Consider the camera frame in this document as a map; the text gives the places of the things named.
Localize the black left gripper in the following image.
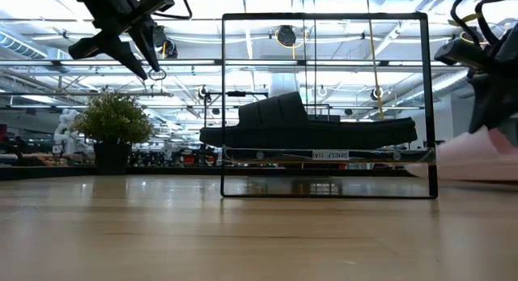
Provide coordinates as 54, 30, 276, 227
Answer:
67, 0, 176, 81

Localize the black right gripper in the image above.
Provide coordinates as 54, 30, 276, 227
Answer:
468, 25, 518, 134

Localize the pink foam slide sandal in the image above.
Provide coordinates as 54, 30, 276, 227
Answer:
408, 125, 518, 183

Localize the black foam slide sandal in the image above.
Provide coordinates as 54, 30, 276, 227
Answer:
199, 91, 418, 151

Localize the black metal frame shelf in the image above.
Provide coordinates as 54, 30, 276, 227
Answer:
220, 12, 439, 200

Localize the white shelf label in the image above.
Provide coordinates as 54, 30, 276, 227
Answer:
312, 150, 350, 161

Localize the green bushy plant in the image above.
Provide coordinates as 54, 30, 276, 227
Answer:
71, 91, 155, 144

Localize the black plant pot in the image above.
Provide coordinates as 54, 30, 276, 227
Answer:
93, 141, 132, 176

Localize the black background monitor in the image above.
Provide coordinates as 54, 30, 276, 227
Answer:
305, 113, 342, 122

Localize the black ceiling cable reel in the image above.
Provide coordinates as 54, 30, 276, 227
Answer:
276, 24, 299, 48
152, 25, 179, 59

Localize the hanging black cable ring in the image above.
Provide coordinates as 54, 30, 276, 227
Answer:
147, 68, 168, 82

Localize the ribbed silver ventilation duct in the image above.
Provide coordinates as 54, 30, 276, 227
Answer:
398, 70, 470, 106
0, 29, 52, 60

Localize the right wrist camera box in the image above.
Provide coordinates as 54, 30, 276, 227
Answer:
434, 36, 489, 70

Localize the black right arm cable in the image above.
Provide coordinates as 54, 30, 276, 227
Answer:
450, 0, 512, 47

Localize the black background rig frame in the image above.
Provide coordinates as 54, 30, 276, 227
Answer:
203, 90, 270, 130

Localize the hanging yellow cord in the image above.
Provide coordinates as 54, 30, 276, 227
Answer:
366, 0, 385, 120

